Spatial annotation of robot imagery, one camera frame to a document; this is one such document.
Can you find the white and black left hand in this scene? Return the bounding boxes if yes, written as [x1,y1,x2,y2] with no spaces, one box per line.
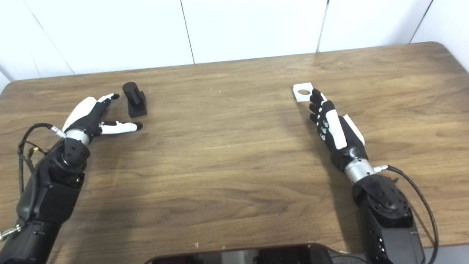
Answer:
[62,93,144,138]

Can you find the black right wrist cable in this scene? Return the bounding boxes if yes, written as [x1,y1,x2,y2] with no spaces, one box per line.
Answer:
[374,165,439,264]

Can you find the white and black right hand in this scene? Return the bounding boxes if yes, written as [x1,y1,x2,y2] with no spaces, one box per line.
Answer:
[309,88,369,173]

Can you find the black robot torso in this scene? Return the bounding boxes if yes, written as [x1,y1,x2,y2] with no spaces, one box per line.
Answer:
[145,243,370,264]

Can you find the thin wires with yellow connector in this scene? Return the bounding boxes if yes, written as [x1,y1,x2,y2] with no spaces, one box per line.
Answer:
[18,141,48,176]

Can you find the white square piece with hole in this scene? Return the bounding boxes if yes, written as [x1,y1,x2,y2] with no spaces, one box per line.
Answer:
[292,82,316,103]

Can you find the black peg with base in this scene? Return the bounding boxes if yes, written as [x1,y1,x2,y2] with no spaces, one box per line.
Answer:
[122,81,148,118]

